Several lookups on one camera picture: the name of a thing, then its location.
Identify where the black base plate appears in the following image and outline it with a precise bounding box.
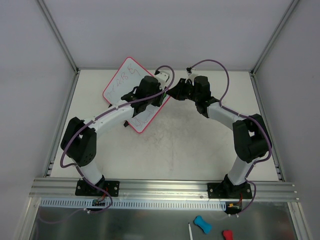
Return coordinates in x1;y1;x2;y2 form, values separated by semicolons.
207;182;253;200
75;179;120;197

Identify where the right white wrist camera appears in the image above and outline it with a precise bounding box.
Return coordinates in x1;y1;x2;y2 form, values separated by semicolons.
186;67;198;79

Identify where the red bone-shaped eraser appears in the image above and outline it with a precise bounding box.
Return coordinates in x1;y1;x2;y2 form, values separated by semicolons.
222;230;234;240

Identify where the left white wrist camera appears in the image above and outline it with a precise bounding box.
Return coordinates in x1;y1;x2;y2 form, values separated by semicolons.
154;70;170;90

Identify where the blue bone-shaped eraser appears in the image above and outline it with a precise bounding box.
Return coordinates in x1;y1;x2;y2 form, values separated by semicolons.
193;215;212;235

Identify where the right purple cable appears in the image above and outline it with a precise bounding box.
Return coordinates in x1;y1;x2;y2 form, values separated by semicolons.
189;59;273;218

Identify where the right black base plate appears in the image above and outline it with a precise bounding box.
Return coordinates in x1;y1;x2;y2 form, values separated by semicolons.
207;182;253;200

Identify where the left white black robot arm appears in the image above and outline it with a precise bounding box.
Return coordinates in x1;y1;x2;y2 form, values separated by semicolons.
60;72;169;196

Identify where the white slotted cable duct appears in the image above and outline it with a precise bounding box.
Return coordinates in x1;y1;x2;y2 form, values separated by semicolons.
39;198;227;211

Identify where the pink framed whiteboard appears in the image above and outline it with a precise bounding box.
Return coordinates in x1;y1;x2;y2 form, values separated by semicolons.
102;56;170;134

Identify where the aluminium mounting rail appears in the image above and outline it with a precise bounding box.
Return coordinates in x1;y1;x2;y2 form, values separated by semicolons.
28;177;301;202

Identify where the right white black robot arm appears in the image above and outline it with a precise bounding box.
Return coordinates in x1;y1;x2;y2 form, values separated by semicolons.
167;76;271;198

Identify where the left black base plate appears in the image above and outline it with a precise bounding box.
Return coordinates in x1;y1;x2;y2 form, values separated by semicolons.
75;179;120;197

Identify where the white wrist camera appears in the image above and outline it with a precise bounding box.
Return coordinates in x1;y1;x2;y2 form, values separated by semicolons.
186;67;198;79
154;70;170;90

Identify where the white marker pen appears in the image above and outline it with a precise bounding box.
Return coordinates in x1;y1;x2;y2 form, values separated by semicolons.
187;222;193;240

